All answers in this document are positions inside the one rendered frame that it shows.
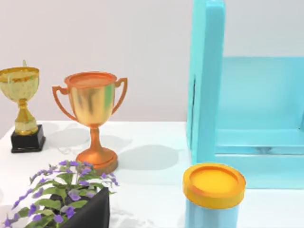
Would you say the blue bottle with yellow lid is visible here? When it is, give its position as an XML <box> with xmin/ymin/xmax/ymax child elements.
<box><xmin>182</xmin><ymin>162</ymin><xmax>247</xmax><ymax>228</ymax></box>

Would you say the light blue rack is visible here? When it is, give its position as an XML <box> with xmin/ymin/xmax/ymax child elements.
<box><xmin>186</xmin><ymin>0</ymin><xmax>304</xmax><ymax>190</ymax></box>

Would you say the purple flower plant black pot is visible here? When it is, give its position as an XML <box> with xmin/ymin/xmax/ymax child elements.
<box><xmin>3</xmin><ymin>160</ymin><xmax>119</xmax><ymax>228</ymax></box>

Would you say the gold trophy with black base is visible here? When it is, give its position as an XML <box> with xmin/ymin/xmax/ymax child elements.
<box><xmin>0</xmin><ymin>60</ymin><xmax>46</xmax><ymax>154</ymax></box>

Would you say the copper trophy with two handles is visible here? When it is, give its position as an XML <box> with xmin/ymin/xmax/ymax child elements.
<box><xmin>52</xmin><ymin>71</ymin><xmax>128</xmax><ymax>175</ymax></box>

